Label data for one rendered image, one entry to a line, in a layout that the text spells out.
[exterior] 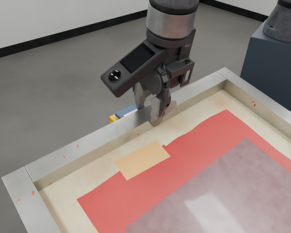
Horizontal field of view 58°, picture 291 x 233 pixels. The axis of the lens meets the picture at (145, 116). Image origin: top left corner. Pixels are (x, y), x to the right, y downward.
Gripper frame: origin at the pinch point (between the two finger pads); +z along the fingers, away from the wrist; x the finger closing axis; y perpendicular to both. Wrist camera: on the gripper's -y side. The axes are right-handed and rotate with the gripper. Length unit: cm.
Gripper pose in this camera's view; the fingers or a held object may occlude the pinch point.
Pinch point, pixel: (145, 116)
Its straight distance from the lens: 57.0
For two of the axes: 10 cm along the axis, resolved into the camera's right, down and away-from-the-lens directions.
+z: -1.1, 6.8, 7.3
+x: -6.2, -6.2, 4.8
